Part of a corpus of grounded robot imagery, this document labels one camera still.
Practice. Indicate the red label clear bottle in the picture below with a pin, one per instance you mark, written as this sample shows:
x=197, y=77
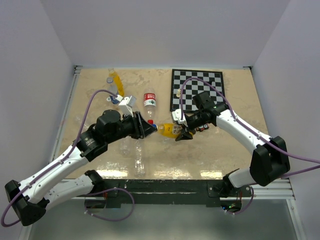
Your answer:
x=150, y=105

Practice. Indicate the yellow tea bottle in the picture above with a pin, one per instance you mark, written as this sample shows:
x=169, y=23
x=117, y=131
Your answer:
x=116, y=78

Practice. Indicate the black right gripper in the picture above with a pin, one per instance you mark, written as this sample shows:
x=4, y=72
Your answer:
x=184, y=135

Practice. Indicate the cartoon fridge magnet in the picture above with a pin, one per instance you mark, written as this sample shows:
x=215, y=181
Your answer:
x=202, y=128

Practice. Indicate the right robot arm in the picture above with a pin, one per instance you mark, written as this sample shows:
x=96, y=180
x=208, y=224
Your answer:
x=268, y=159

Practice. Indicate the long clear crushed bottle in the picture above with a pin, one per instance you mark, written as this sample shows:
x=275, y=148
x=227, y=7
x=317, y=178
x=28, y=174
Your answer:
x=139, y=159

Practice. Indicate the black base frame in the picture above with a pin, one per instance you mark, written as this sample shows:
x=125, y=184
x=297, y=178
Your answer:
x=164, y=191

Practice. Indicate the blue cap Pepsi bottle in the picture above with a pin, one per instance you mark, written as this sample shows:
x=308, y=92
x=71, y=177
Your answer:
x=111, y=87

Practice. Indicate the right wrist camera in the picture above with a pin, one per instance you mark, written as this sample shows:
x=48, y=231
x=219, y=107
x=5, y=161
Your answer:
x=178, y=117

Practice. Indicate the upright clear bottle white cap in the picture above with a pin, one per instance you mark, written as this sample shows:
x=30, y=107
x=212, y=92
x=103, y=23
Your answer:
x=125, y=146

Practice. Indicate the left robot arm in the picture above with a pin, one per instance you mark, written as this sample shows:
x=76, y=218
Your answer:
x=32, y=197

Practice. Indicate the black white chessboard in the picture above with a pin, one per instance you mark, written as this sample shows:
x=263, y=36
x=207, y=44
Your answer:
x=194, y=87

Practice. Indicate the white chess piece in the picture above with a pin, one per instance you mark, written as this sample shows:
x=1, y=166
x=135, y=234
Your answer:
x=178, y=94

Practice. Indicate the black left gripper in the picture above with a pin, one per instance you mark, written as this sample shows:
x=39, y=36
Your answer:
x=141, y=128

